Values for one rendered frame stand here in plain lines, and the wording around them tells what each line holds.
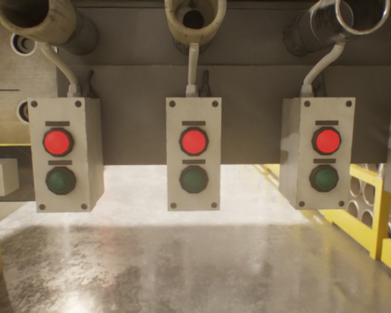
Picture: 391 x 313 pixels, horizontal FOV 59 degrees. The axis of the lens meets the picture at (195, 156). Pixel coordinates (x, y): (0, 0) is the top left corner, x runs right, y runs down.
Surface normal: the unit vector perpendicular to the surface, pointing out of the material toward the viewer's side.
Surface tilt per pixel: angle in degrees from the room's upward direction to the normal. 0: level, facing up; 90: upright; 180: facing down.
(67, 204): 90
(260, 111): 90
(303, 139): 90
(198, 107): 90
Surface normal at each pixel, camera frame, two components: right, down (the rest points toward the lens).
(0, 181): 0.04, 0.17
